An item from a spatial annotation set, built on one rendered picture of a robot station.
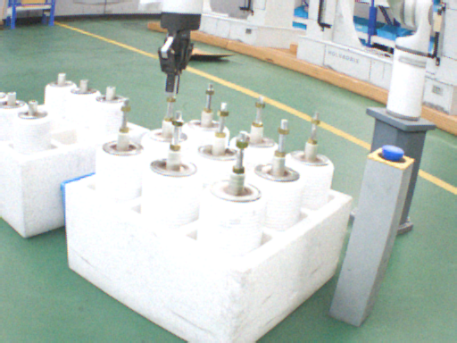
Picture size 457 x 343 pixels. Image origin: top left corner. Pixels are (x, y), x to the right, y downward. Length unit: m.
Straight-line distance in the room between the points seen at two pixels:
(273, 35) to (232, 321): 3.74
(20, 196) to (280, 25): 3.57
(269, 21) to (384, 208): 3.58
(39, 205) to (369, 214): 0.67
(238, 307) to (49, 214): 0.55
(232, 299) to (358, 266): 0.26
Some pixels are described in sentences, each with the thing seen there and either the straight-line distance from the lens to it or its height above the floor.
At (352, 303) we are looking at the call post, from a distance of 0.94.
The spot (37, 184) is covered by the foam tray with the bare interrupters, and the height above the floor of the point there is 0.12.
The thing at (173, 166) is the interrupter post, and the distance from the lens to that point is 0.83.
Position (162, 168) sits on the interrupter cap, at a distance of 0.84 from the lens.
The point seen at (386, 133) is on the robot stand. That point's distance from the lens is 1.29.
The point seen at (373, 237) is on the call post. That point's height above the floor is 0.18.
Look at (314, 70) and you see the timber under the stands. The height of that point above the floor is 0.05.
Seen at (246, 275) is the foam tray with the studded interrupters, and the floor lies 0.17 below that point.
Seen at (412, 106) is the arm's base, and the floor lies 0.34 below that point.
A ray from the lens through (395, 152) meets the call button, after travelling 0.85.
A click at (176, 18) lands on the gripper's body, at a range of 0.93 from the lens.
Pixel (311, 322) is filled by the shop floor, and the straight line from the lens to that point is 0.95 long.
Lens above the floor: 0.54
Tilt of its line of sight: 20 degrees down
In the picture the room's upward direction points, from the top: 7 degrees clockwise
